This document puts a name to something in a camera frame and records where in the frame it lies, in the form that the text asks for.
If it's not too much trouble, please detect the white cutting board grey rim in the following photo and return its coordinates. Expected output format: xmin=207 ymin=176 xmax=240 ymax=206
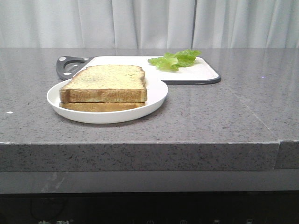
xmin=56 ymin=56 xmax=221 ymax=84

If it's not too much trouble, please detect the white curtain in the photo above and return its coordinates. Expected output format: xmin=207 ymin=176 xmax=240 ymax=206
xmin=0 ymin=0 xmax=299 ymax=49

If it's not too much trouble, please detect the bread slice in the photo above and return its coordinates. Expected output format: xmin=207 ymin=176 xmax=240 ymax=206
xmin=59 ymin=65 xmax=147 ymax=103
xmin=59 ymin=102 xmax=146 ymax=112

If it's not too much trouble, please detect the green lettuce leaf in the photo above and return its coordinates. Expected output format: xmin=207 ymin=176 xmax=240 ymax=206
xmin=148 ymin=49 xmax=201 ymax=71

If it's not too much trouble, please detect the white round plate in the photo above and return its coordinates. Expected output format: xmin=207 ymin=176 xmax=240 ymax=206
xmin=47 ymin=78 xmax=168 ymax=124

